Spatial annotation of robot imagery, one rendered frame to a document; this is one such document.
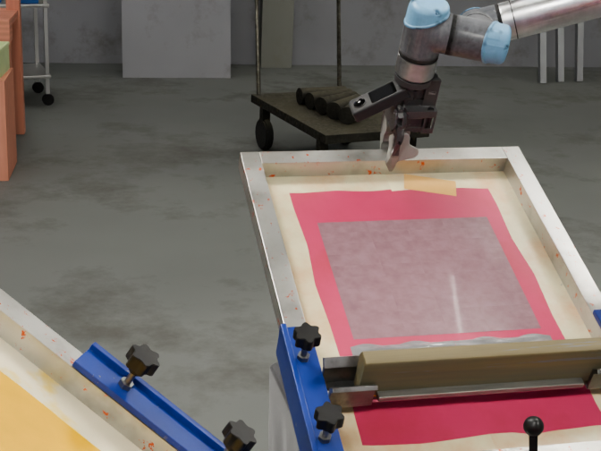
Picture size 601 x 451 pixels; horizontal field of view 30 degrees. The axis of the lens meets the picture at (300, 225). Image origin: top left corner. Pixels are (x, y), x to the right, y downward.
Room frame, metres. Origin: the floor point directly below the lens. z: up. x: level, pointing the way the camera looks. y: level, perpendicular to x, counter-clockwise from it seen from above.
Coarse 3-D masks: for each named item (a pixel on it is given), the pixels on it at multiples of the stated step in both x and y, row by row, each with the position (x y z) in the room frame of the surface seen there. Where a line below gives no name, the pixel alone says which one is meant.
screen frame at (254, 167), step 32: (256, 160) 2.07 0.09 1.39; (288, 160) 2.08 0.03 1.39; (320, 160) 2.10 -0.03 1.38; (352, 160) 2.11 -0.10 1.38; (384, 160) 2.12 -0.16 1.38; (416, 160) 2.14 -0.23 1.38; (448, 160) 2.16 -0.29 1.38; (480, 160) 2.17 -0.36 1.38; (512, 160) 2.18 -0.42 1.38; (256, 192) 1.98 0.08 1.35; (544, 192) 2.09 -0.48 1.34; (256, 224) 1.91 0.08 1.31; (544, 224) 2.00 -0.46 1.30; (576, 256) 1.92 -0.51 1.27; (288, 288) 1.75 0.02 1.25; (576, 288) 1.85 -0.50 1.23; (288, 320) 1.68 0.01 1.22; (512, 448) 1.49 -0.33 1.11; (544, 448) 1.49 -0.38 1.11; (576, 448) 1.50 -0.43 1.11
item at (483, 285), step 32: (416, 192) 2.09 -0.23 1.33; (480, 192) 2.12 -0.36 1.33; (416, 224) 2.00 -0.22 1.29; (448, 224) 2.02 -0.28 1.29; (480, 224) 2.03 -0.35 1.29; (448, 256) 1.93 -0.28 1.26; (480, 256) 1.94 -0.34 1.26; (512, 256) 1.95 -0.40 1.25; (448, 288) 1.85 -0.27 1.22; (480, 288) 1.86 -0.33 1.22; (512, 288) 1.87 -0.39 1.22; (448, 320) 1.77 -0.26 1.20; (480, 320) 1.78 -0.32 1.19; (512, 320) 1.79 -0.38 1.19; (544, 320) 1.80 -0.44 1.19; (512, 416) 1.59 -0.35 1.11; (544, 416) 1.60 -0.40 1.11; (576, 416) 1.60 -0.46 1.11
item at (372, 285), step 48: (336, 192) 2.06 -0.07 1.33; (384, 192) 2.08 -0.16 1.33; (336, 240) 1.93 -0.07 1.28; (384, 240) 1.95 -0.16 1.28; (336, 288) 1.81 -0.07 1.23; (384, 288) 1.83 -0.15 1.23; (336, 336) 1.70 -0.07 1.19; (384, 336) 1.72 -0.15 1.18; (432, 336) 1.73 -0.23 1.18; (384, 432) 1.53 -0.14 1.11; (432, 432) 1.54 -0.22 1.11; (480, 432) 1.55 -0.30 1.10
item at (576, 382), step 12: (480, 384) 1.59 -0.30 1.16; (492, 384) 1.60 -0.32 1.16; (504, 384) 1.60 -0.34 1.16; (516, 384) 1.60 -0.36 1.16; (528, 384) 1.61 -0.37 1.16; (540, 384) 1.61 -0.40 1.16; (552, 384) 1.61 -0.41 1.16; (564, 384) 1.62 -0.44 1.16; (576, 384) 1.62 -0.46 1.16; (384, 396) 1.54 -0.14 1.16; (396, 396) 1.55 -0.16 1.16; (408, 396) 1.55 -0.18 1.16; (420, 396) 1.56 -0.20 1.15; (432, 396) 1.57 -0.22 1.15; (444, 396) 1.57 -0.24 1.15
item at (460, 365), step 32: (384, 352) 1.55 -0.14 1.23; (416, 352) 1.56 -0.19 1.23; (448, 352) 1.57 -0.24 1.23; (480, 352) 1.58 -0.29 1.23; (512, 352) 1.58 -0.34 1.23; (544, 352) 1.60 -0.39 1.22; (576, 352) 1.61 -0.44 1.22; (384, 384) 1.55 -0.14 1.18; (416, 384) 1.56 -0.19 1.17; (448, 384) 1.58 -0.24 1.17
